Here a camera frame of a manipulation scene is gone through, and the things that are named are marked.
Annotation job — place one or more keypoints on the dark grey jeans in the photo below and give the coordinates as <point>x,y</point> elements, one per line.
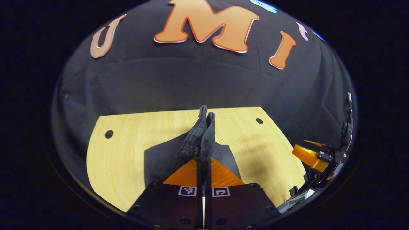
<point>201,137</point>

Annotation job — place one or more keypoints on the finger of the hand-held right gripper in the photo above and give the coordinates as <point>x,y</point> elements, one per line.
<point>311,156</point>
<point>314,144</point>

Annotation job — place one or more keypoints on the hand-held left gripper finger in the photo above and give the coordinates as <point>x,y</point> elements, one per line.
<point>200,179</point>
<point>208,191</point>

